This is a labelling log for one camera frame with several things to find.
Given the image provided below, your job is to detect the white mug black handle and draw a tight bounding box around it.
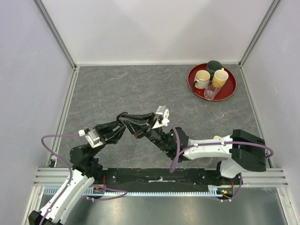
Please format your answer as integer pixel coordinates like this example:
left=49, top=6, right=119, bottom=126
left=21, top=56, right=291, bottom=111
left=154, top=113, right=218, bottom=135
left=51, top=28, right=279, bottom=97
left=193, top=70, right=210, bottom=89

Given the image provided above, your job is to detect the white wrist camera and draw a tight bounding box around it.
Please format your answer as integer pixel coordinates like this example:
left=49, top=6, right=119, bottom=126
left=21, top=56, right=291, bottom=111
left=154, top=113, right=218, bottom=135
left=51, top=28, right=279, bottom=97
left=152, top=105, right=170, bottom=129
left=85, top=130, right=103, bottom=148

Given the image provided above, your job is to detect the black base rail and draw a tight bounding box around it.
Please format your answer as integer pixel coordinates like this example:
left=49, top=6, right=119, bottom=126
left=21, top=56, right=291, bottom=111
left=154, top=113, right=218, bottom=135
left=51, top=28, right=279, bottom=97
left=98, top=168, right=241, bottom=186

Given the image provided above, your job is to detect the clear drinking glass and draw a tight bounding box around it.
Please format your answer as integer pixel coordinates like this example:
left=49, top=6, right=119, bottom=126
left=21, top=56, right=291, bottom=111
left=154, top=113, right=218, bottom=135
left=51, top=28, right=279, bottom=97
left=204, top=81, right=221, bottom=100

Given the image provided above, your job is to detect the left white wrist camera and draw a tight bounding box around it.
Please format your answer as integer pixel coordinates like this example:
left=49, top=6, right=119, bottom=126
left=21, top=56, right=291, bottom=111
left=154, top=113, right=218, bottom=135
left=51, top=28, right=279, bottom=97
left=85, top=130, right=103, bottom=148

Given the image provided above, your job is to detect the dark green mug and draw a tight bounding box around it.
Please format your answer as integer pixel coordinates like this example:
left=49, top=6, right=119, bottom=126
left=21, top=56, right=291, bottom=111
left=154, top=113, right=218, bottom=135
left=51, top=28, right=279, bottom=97
left=206, top=60, right=222, bottom=75

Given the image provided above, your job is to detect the black earbud charging case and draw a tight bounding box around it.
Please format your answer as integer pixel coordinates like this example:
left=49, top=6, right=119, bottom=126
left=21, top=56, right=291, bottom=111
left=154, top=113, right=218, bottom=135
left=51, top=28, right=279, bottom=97
left=116, top=112, right=128, bottom=126

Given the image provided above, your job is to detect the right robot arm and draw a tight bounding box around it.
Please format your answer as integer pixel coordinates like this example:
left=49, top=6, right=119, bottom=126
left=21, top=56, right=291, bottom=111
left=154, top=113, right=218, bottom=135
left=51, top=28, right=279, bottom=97
left=117, top=112, right=267, bottom=185

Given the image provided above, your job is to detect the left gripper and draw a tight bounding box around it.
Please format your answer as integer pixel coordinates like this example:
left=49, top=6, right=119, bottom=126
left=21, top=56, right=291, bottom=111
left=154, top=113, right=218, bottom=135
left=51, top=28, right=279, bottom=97
left=90, top=120, right=126, bottom=158

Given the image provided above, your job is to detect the yellow mug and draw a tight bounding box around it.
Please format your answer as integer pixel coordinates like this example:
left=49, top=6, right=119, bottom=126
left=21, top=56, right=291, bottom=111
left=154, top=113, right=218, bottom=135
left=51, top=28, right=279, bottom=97
left=212, top=69, right=229, bottom=88

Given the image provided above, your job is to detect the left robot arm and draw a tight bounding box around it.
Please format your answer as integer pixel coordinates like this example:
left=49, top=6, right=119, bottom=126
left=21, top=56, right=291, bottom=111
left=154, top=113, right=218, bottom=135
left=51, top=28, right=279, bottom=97
left=28, top=121, right=126, bottom=225

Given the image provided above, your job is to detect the red round tray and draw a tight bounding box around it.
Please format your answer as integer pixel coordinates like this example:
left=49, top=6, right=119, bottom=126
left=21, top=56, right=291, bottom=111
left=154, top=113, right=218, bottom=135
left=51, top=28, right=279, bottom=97
left=187, top=63, right=236, bottom=102

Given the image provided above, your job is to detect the white cable duct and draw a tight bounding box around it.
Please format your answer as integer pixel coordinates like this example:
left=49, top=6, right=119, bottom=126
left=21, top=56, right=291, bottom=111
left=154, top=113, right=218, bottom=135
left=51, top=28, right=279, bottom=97
left=43, top=185, right=235, bottom=196

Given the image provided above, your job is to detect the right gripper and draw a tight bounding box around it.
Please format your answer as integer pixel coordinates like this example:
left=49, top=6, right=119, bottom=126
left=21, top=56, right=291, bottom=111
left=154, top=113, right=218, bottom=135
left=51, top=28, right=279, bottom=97
left=119, top=113, right=171, bottom=153

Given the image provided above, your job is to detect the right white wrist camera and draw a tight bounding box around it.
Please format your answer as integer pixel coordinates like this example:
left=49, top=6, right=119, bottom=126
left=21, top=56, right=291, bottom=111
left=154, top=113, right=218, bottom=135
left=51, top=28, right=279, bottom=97
left=152, top=105, right=170, bottom=129

